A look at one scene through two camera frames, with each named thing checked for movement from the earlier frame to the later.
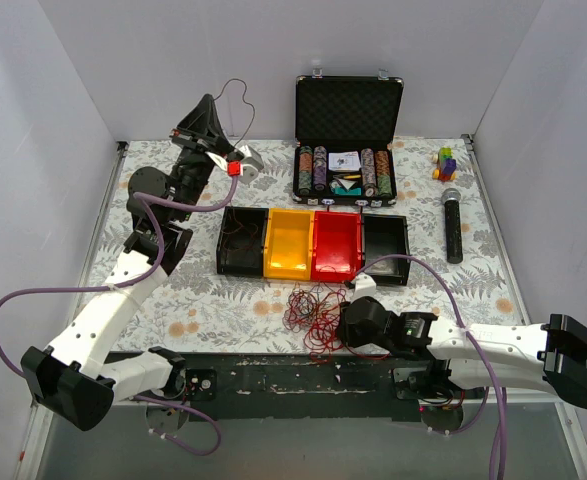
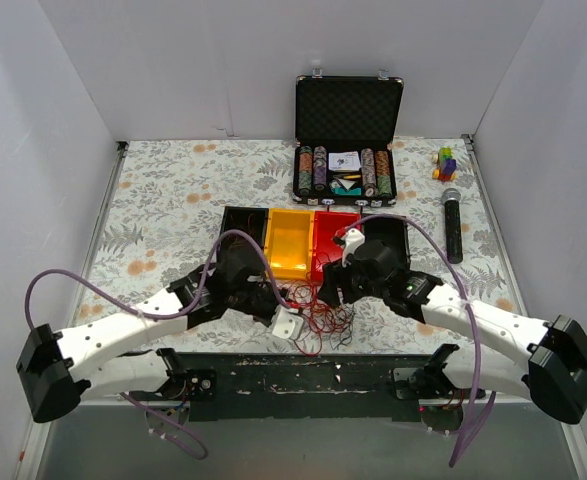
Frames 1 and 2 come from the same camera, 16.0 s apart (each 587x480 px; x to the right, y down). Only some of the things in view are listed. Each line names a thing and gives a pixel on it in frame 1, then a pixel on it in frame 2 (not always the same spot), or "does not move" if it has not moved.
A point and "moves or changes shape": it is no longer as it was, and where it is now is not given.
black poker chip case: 343,153 does not move
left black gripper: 196,141 -> 262,304
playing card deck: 344,161 does not move
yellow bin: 288,244 does not move
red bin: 337,246 does not move
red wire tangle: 314,310 moves or changes shape
